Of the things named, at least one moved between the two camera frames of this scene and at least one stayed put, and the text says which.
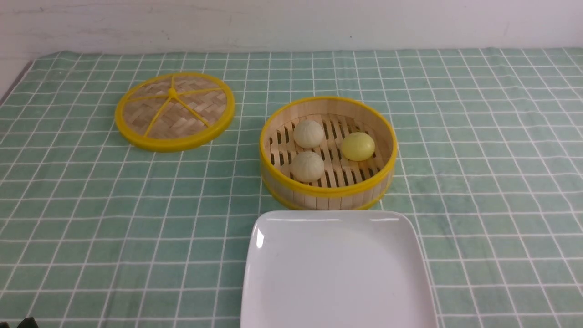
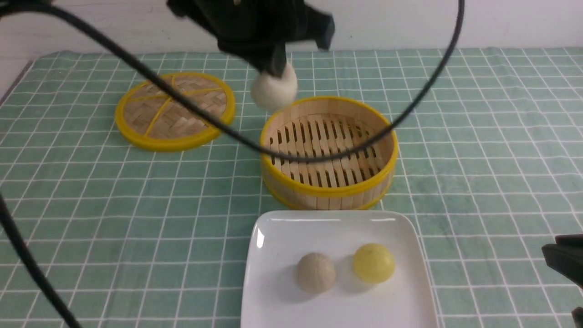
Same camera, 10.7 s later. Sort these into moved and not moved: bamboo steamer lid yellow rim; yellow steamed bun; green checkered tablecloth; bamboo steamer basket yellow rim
Moved: yellow steamed bun
Not moved: green checkered tablecloth; bamboo steamer basket yellow rim; bamboo steamer lid yellow rim
